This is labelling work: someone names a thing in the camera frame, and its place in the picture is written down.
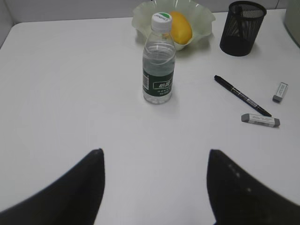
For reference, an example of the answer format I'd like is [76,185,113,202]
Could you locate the clear water bottle green label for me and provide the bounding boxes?
[142,12,176,105]

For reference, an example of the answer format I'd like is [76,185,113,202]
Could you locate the black mesh pen holder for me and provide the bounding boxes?
[219,0,267,57]

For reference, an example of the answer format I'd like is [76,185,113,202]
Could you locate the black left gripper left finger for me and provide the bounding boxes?
[0,149,105,225]

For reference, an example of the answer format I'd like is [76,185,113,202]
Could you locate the pale green ruffled plate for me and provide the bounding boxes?
[132,0,215,51]

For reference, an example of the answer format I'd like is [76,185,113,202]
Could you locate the grey eraser centre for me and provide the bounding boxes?
[272,82,288,103]

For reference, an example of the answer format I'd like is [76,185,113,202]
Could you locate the yellow mango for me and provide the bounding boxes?
[170,11,193,45]

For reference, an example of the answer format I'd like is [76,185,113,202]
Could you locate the grey eraser near bottle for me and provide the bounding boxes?
[241,113,280,128]

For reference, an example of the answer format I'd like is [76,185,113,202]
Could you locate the black marker pen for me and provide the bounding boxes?
[235,4,244,39]
[214,75,272,117]

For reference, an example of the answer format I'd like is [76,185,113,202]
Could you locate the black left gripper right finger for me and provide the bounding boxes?
[206,150,300,225]

